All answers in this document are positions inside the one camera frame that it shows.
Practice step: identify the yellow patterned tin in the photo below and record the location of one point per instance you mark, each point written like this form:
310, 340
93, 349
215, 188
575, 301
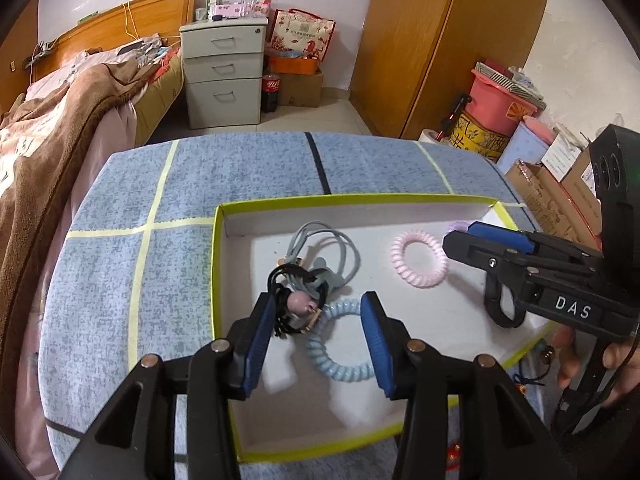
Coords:
470, 135

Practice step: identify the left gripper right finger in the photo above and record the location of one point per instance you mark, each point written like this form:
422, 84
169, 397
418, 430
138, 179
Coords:
387, 343

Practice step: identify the black hair tie pink bead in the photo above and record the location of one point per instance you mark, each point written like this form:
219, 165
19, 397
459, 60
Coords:
299, 296

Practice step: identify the orange box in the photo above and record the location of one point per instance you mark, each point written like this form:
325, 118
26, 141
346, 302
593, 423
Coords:
292, 66

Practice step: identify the red white gift bag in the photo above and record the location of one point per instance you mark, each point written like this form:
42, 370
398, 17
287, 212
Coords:
301, 32

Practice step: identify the green shallow cardboard tray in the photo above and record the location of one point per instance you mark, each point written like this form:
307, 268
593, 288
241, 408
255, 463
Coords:
296, 411

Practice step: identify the brown cardboard box floor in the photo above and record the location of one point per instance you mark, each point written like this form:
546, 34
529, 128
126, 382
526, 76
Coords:
300, 90

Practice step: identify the blue patterned tablecloth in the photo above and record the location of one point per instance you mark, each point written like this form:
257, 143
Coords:
134, 275

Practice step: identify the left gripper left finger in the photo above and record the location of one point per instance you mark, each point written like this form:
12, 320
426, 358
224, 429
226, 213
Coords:
250, 338

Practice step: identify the pink plastic bin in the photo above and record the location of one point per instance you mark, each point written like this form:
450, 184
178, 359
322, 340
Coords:
496, 108

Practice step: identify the brown blanket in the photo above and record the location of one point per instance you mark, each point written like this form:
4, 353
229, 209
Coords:
31, 206

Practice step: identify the tall wooden wardrobe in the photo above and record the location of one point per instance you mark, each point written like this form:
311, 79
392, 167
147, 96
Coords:
415, 57

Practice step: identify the grey three drawer nightstand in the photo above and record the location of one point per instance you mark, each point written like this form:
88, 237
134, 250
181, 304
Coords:
222, 64

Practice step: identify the white paper roll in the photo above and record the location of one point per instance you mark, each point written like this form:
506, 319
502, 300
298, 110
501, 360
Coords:
429, 136

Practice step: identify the black cord teal bead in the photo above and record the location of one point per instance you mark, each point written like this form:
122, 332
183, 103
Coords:
534, 368

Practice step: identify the cola bottle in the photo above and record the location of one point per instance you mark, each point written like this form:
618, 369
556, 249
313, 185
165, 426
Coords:
270, 92

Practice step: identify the open cardboard box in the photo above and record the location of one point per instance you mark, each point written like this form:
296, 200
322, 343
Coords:
551, 206

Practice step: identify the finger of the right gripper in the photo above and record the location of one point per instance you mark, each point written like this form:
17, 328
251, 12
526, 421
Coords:
499, 261
513, 239

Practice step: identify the wooden bed headboard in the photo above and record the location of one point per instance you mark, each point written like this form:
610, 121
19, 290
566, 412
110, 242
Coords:
115, 27

